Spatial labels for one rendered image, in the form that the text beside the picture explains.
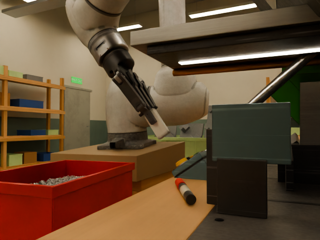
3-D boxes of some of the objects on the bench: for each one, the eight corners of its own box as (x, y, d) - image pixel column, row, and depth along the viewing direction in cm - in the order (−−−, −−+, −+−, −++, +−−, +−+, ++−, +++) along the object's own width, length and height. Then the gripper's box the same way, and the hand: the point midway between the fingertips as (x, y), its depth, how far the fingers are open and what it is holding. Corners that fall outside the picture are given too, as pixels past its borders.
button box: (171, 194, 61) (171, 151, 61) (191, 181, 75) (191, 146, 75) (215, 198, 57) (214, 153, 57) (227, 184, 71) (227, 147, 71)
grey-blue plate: (211, 212, 36) (210, 104, 36) (214, 208, 38) (214, 105, 38) (292, 222, 32) (290, 101, 33) (291, 217, 34) (290, 103, 34)
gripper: (118, 72, 77) (163, 143, 71) (88, 62, 66) (139, 146, 59) (137, 55, 75) (185, 126, 69) (110, 41, 63) (165, 126, 57)
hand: (156, 123), depth 65 cm, fingers closed
